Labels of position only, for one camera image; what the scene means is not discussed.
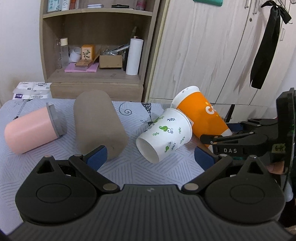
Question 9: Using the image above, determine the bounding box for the orange paper cup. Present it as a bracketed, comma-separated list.
[171, 86, 232, 138]

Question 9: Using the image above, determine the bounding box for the white floral paper cup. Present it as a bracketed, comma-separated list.
[136, 108, 193, 164]

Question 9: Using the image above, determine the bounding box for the brown cylindrical cup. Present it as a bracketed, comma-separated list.
[73, 90, 129, 160]

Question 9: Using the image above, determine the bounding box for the pink cup grey rim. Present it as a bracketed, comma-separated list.
[4, 103, 67, 155]

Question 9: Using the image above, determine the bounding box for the black hanging ribbon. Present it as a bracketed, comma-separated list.
[250, 1, 292, 89]

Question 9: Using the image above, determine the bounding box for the light wood wardrobe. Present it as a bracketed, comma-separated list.
[144, 1, 295, 122]

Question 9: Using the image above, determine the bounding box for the white tissue pack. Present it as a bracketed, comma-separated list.
[13, 82, 52, 99]

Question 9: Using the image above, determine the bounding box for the pink flat box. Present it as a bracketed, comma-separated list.
[64, 63, 99, 73]

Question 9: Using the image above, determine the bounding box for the brown cardboard box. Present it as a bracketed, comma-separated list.
[99, 55, 123, 69]

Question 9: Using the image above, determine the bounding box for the white mug on shelf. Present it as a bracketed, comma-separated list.
[69, 47, 81, 63]

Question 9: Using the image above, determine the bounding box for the white paper roll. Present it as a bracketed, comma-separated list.
[126, 38, 144, 75]

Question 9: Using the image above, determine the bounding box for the orange floral box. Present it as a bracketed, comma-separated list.
[81, 44, 95, 60]

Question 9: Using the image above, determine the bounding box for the wooden shelf unit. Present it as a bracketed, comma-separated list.
[40, 1, 161, 102]

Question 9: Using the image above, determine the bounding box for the clear bottle beige cap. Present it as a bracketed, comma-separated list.
[60, 38, 69, 68]

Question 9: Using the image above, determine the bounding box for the teal hanging pouch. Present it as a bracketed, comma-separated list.
[193, 0, 223, 6]

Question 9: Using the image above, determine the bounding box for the small pink glass bottle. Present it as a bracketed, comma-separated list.
[135, 0, 147, 11]

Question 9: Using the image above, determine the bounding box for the white tube bottle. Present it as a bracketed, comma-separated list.
[61, 0, 71, 11]

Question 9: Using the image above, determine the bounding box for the teal white canister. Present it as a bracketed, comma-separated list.
[47, 0, 62, 13]

